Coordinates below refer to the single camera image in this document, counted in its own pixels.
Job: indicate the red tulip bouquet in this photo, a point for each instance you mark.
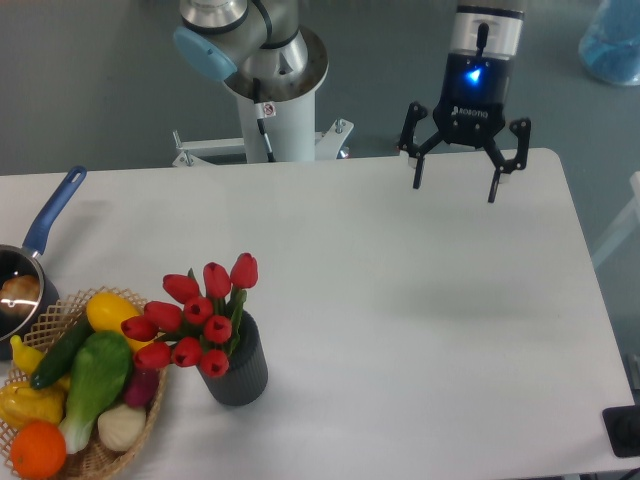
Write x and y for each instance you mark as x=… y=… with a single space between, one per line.
x=201 y=326

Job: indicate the black device at edge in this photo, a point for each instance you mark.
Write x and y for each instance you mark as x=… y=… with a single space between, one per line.
x=622 y=426

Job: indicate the white garlic bulb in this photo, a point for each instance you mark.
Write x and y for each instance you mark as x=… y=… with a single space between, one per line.
x=120 y=427

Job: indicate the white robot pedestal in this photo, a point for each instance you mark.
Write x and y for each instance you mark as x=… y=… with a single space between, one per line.
x=272 y=131

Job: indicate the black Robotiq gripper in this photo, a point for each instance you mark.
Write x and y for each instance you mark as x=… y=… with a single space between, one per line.
x=470 y=112

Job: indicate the green bok choy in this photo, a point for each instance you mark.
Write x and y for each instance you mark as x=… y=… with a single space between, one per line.
x=99 y=372

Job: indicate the blue-handled saucepan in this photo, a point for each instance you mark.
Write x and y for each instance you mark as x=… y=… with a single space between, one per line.
x=25 y=260

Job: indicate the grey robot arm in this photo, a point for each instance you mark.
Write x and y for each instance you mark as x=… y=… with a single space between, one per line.
x=273 y=66

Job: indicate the dark green cucumber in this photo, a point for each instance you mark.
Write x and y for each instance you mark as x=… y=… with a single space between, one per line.
x=58 y=361

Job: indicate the yellow squash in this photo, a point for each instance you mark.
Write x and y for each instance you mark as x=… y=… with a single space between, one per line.
x=106 y=311

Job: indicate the dark grey ribbed vase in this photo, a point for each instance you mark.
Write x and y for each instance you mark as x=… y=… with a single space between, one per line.
x=247 y=375

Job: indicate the bread roll in pan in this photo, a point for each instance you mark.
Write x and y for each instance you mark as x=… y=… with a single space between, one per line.
x=19 y=296

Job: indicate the white frame at right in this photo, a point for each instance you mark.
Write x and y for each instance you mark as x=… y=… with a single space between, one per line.
x=619 y=229

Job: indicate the yellow banana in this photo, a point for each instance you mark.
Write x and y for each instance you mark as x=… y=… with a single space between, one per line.
x=25 y=357

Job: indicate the woven wicker basket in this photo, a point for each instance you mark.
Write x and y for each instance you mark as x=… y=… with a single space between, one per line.
x=96 y=461

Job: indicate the orange fruit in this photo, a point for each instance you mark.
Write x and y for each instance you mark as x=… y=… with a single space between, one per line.
x=38 y=451

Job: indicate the purple radish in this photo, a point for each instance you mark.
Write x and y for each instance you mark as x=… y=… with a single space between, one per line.
x=141 y=388

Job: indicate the yellow bell pepper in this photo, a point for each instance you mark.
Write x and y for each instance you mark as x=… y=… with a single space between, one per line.
x=21 y=405

